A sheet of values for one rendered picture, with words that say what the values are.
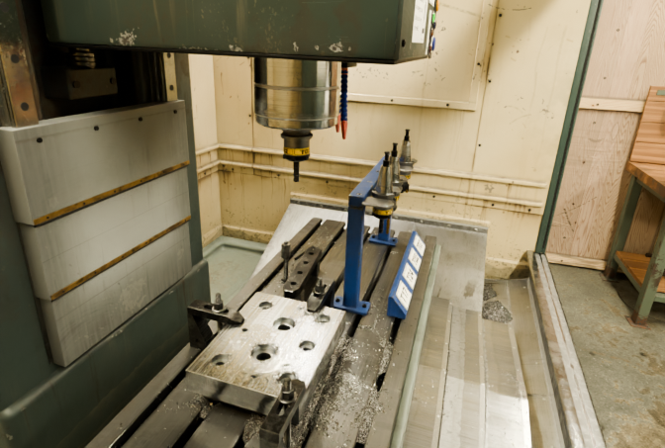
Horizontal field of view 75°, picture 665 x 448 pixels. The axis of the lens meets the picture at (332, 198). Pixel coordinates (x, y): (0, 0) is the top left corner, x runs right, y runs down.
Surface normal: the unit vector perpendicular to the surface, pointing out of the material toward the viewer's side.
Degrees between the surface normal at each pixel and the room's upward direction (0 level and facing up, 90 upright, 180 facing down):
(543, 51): 90
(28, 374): 90
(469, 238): 24
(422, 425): 7
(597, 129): 91
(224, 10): 90
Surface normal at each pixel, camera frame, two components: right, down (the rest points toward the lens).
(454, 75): -0.31, 0.32
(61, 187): 0.95, 0.14
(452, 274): -0.09, -0.73
